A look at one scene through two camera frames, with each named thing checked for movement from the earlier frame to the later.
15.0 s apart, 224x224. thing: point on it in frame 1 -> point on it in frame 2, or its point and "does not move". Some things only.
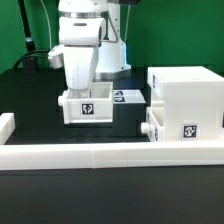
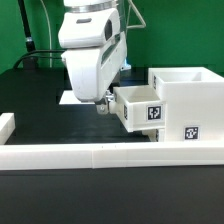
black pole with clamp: [30, 47] does not move
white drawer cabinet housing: [188, 103] does not move
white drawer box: [94, 105] -> [141, 107]
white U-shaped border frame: [21, 156] does not move
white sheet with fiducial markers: [128, 96] -> [69, 98]
